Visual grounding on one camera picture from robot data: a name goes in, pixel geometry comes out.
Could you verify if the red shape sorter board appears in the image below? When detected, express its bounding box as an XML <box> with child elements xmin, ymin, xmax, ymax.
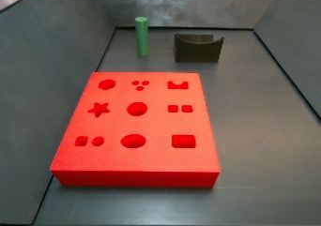
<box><xmin>50</xmin><ymin>72</ymin><xmax>221</xmax><ymax>188</ymax></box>

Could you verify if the green round cylinder peg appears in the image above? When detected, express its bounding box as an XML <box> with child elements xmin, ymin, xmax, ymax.
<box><xmin>134</xmin><ymin>17</ymin><xmax>150</xmax><ymax>56</ymax></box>

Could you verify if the black curved holder bracket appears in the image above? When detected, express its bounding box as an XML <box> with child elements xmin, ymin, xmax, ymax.
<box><xmin>174</xmin><ymin>34</ymin><xmax>225</xmax><ymax>63</ymax></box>

